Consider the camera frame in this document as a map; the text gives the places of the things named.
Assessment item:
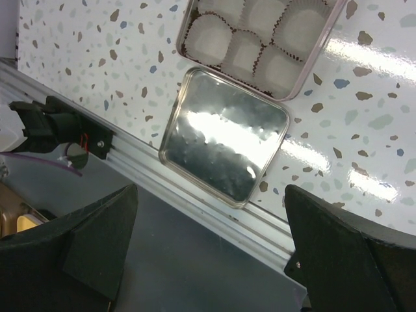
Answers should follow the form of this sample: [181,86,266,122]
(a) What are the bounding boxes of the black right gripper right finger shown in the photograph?
[284,185,415,311]

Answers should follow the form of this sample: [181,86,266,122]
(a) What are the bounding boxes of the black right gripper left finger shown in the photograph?
[1,185,138,311]

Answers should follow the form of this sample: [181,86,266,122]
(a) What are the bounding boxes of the silver tin lid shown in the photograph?
[159,67,289,209]

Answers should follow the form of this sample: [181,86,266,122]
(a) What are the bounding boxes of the white paper cup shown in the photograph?
[240,0,289,42]
[253,45,304,99]
[198,0,244,22]
[272,0,332,61]
[185,14,233,66]
[222,31,262,82]

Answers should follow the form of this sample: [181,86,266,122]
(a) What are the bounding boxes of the square cookie tin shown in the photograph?
[176,1,346,102]

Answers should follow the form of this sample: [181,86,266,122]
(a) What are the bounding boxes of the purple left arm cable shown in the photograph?
[0,151,84,178]

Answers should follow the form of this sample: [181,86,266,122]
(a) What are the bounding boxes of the aluminium rail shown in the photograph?
[1,58,300,281]

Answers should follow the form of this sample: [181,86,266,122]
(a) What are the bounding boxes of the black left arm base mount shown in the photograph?
[9,96,114,159]

